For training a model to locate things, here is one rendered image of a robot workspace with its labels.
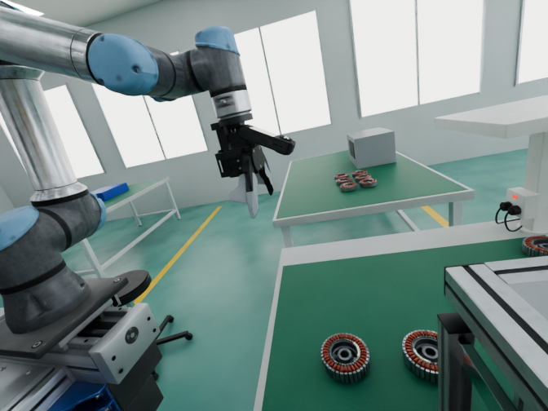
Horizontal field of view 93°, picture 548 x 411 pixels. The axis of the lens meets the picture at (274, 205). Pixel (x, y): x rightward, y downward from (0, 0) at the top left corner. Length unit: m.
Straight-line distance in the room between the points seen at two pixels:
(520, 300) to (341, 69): 4.40
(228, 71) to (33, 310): 0.62
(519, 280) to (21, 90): 0.90
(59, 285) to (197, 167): 4.47
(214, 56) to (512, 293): 0.54
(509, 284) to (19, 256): 0.79
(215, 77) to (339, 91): 4.11
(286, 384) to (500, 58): 5.13
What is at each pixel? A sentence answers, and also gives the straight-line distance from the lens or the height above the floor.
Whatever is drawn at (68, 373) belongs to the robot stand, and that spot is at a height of 0.93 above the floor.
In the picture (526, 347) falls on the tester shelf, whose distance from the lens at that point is 0.33.
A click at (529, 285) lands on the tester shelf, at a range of 0.40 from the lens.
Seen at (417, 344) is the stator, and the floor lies 0.77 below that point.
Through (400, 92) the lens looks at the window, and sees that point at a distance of 4.79.
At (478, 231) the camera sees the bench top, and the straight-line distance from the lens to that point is 1.30.
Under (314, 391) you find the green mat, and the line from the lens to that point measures 0.72.
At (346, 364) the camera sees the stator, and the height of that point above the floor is 0.78.
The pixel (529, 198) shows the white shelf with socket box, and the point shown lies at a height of 0.89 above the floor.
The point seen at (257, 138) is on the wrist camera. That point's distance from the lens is 0.53.
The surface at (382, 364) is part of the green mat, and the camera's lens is 0.75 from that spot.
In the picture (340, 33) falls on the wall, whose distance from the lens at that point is 4.70.
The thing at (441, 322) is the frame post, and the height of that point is 1.05.
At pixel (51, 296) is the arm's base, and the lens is 0.74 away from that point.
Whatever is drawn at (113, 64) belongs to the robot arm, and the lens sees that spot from 0.45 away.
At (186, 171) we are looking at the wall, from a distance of 5.20.
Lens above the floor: 1.34
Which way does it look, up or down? 19 degrees down
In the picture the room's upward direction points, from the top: 13 degrees counter-clockwise
